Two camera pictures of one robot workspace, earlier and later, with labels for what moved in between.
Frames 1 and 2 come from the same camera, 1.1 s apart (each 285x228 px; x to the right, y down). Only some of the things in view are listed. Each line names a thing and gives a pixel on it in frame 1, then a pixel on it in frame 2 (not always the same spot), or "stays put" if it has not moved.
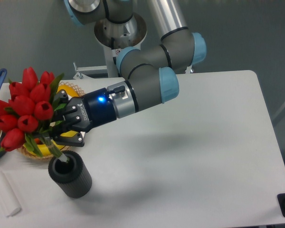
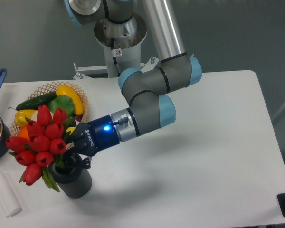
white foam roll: (4, 194) stays put
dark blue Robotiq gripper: (89, 111) -> (89, 137)
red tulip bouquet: (28, 117) -> (40, 152)
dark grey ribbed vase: (72, 178) stays put
